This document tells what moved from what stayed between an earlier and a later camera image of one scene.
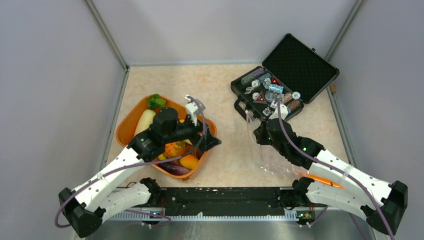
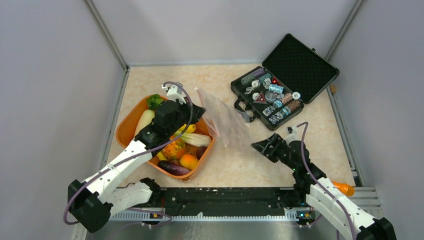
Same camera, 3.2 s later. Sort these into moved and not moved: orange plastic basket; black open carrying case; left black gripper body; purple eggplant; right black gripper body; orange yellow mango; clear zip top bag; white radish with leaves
Moved: left black gripper body; clear zip top bag; right black gripper body
Not moved: orange plastic basket; orange yellow mango; purple eggplant; white radish with leaves; black open carrying case
